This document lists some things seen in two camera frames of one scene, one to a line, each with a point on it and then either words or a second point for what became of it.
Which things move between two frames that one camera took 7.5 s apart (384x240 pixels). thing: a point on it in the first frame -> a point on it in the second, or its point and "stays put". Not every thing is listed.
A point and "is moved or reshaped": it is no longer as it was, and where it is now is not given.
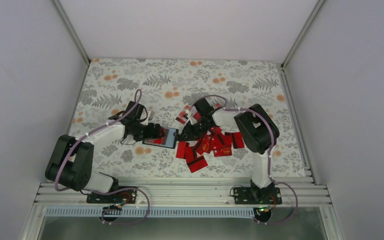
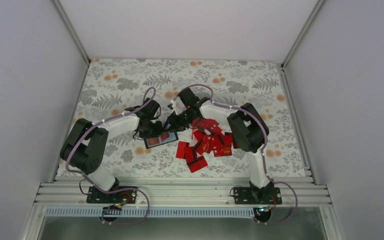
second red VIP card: x=205 y=144 stays put
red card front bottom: x=197 y=163 stays put
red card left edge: x=180 y=152 stays put
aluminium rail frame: x=303 y=194 stays put
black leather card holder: x=167 y=140 is moved or reshaped
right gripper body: x=197 y=131 -> x=182 y=123
